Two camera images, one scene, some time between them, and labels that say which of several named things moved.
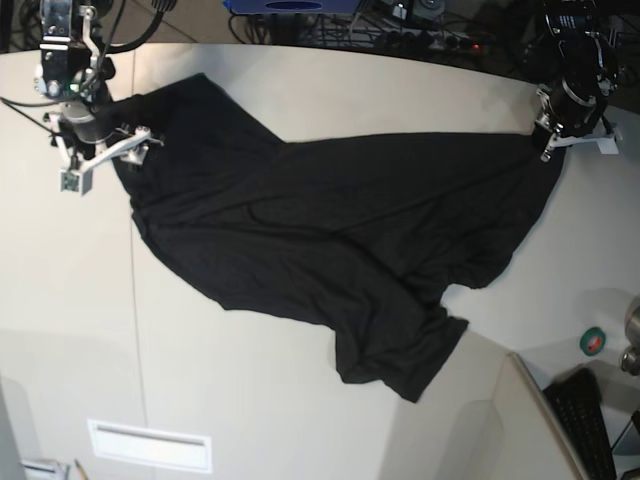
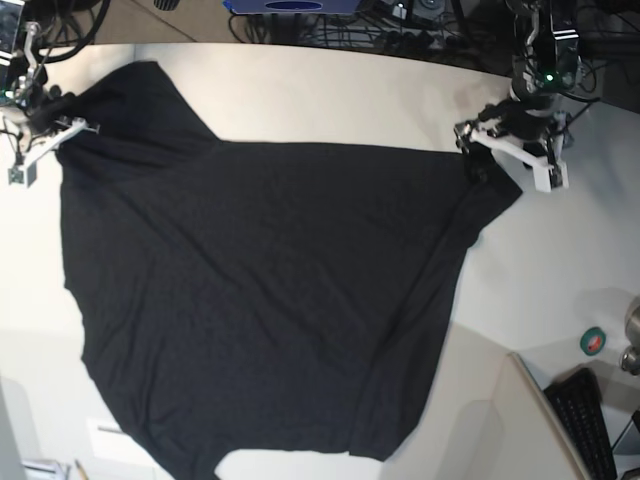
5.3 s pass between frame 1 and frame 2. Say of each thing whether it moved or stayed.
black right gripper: moved
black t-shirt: moved
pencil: stayed
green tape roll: stayed
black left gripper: moved
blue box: stayed
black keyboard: stayed
